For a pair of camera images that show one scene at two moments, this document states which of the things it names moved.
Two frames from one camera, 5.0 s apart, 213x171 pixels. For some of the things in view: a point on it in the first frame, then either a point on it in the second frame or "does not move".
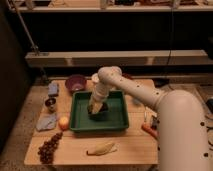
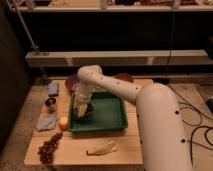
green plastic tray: x=117 y=116 does not move
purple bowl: x=76 y=83 does not move
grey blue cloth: x=46 y=121 does not move
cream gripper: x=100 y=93 -> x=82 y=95
